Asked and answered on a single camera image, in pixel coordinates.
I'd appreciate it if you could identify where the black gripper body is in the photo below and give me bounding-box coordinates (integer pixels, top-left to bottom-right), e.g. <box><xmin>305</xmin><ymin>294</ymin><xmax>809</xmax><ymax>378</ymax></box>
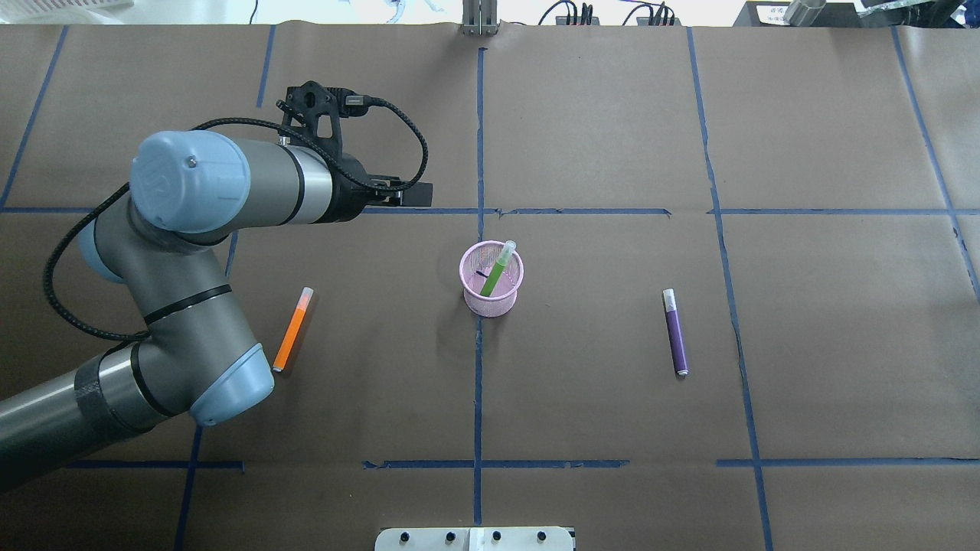
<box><xmin>277</xmin><ymin>81</ymin><xmax>381</xmax><ymax>223</ymax></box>

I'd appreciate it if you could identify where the green highlighter pen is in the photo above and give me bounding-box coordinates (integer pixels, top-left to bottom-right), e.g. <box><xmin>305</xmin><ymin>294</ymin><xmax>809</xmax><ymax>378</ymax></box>
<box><xmin>479</xmin><ymin>240</ymin><xmax>517</xmax><ymax>298</ymax></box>

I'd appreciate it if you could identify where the orange highlighter pen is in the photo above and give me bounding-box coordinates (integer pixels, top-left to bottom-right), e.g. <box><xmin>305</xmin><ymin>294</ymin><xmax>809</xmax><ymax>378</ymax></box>
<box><xmin>272</xmin><ymin>287</ymin><xmax>315</xmax><ymax>373</ymax></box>

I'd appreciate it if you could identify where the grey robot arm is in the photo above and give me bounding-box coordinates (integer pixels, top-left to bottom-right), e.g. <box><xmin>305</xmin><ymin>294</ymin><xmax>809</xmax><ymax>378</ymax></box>
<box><xmin>1</xmin><ymin>81</ymin><xmax>432</xmax><ymax>492</ymax></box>

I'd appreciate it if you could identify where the pink mesh pen holder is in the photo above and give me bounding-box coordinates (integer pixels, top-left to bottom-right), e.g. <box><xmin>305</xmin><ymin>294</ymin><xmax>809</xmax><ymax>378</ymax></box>
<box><xmin>458</xmin><ymin>240</ymin><xmax>524</xmax><ymax>318</ymax></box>

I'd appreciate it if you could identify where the purple highlighter pen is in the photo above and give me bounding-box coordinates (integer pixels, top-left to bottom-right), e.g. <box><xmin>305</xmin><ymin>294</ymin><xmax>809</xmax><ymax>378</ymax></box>
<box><xmin>662</xmin><ymin>289</ymin><xmax>690</xmax><ymax>379</ymax></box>

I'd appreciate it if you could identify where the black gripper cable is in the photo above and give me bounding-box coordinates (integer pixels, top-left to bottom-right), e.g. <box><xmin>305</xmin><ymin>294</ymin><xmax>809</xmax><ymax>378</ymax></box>
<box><xmin>43</xmin><ymin>93</ymin><xmax>430</xmax><ymax>342</ymax></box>

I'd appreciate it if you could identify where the aluminium frame post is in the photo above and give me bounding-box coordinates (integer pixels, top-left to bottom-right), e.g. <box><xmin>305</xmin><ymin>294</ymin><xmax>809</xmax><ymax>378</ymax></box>
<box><xmin>461</xmin><ymin>0</ymin><xmax>499</xmax><ymax>36</ymax></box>

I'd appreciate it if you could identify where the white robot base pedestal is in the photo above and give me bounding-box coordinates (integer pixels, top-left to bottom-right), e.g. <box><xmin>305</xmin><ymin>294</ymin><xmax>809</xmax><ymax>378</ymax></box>
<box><xmin>374</xmin><ymin>526</ymin><xmax>577</xmax><ymax>550</ymax></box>

